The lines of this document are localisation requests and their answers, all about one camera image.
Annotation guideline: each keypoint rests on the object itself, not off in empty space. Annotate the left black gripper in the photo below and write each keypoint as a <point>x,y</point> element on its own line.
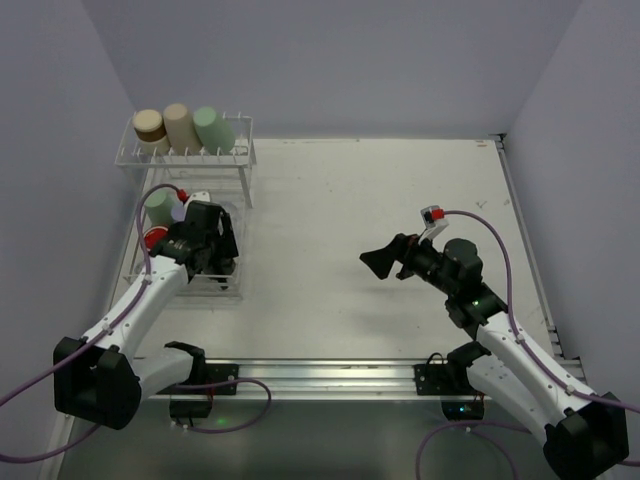
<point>220,255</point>

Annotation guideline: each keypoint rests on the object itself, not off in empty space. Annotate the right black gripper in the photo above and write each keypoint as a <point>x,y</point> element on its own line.
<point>405,255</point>

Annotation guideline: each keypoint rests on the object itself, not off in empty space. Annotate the clear faceted glass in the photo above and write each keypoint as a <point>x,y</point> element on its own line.
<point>237,214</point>

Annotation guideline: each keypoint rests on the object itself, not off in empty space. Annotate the black mug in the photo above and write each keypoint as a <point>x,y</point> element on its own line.
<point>220,271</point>

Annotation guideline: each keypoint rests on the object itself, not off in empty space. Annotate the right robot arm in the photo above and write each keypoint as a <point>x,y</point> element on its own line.
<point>582,434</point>

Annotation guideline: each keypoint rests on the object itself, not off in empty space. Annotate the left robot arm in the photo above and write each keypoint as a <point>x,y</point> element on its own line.
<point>98,377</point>

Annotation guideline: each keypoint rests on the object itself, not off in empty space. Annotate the lavender cup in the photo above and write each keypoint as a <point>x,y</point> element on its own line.
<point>177,213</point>

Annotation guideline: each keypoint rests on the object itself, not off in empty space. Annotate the red cup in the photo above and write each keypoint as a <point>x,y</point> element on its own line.
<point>153,236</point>

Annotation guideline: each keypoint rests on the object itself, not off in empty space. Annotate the green cup lower shelf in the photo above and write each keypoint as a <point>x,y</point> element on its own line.
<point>158,207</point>

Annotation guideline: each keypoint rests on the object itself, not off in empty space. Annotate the green cup shelf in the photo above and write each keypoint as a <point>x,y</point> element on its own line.
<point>158,207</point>
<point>213,130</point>

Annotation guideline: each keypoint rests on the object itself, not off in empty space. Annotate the beige cup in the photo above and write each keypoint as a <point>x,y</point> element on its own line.
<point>180,129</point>

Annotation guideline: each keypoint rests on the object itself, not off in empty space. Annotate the green cup upper shelf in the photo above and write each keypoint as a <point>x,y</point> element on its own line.
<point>213,130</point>

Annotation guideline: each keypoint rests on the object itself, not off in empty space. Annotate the brown and cream cup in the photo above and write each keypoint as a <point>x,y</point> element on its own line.
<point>149,127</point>

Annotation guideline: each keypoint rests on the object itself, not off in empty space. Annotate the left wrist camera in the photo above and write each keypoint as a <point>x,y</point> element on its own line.
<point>202,196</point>

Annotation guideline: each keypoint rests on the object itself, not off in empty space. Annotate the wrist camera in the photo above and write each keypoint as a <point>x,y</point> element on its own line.
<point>435,222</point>
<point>202,196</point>

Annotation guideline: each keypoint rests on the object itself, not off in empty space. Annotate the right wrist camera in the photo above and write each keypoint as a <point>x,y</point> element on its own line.
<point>435,222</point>

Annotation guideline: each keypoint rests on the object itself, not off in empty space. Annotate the white wire dish rack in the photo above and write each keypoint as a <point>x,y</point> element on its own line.
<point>225,177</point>

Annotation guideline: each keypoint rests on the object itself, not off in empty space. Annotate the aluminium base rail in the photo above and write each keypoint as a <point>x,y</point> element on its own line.
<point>339,380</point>

